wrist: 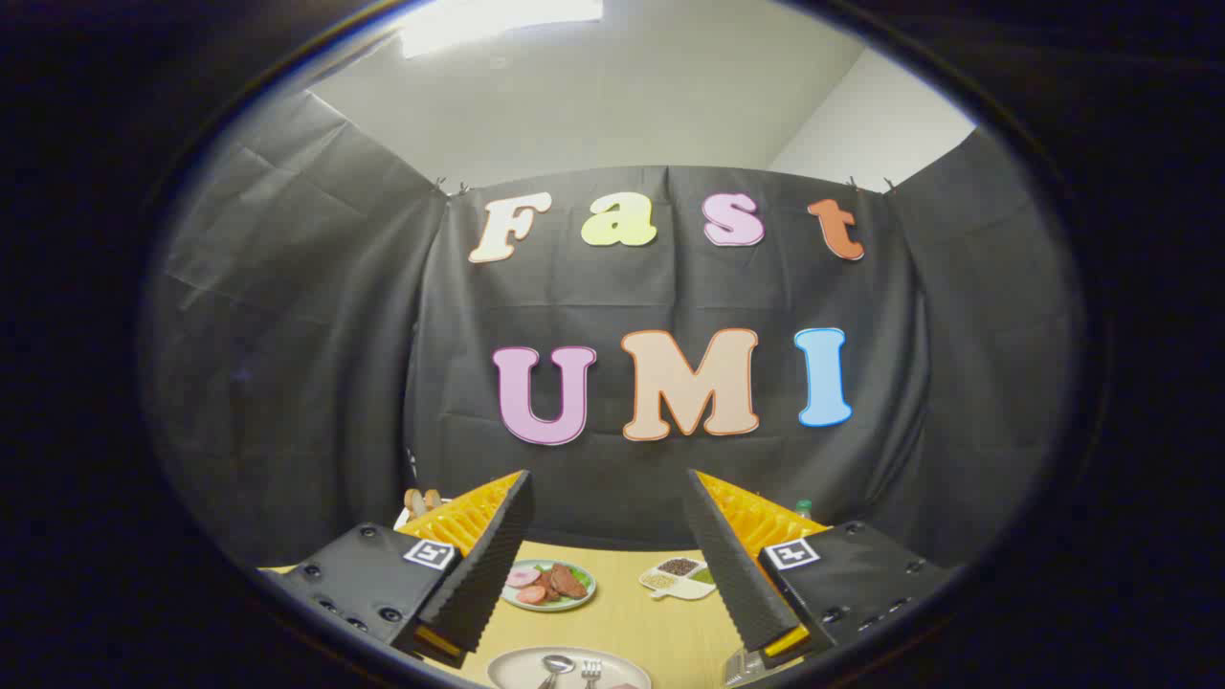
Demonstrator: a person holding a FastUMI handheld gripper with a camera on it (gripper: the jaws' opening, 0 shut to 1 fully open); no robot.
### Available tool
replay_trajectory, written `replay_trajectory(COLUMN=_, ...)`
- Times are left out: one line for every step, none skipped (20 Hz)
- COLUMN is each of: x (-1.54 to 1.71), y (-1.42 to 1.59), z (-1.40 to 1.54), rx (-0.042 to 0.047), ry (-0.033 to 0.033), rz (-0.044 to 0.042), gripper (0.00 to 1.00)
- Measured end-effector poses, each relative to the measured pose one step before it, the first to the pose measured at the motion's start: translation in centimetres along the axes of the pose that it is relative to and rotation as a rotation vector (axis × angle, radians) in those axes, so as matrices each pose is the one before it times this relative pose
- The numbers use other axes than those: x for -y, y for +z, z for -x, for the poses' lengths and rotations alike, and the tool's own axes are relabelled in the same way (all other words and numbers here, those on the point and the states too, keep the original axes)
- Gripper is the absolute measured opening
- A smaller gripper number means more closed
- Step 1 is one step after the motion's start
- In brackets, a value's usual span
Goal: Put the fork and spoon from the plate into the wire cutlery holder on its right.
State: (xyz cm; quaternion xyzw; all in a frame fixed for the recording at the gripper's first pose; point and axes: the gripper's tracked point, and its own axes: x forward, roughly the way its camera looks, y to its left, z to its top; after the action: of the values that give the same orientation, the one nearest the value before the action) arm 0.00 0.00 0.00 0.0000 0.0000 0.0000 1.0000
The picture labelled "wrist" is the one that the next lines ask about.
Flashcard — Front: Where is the cream white toaster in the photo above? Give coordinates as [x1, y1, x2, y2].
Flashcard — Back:
[393, 498, 451, 530]

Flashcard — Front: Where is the large white plate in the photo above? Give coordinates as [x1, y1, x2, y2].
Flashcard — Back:
[487, 646, 652, 689]

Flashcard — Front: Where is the white divided dish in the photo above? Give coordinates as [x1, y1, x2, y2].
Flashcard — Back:
[639, 557, 717, 602]

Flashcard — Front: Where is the pale green food plate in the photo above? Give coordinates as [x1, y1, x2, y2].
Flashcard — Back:
[501, 560, 597, 612]

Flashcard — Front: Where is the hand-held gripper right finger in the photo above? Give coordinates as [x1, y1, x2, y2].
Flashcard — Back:
[685, 469, 958, 671]

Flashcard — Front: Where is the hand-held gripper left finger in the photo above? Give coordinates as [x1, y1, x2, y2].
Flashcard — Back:
[263, 470, 535, 669]

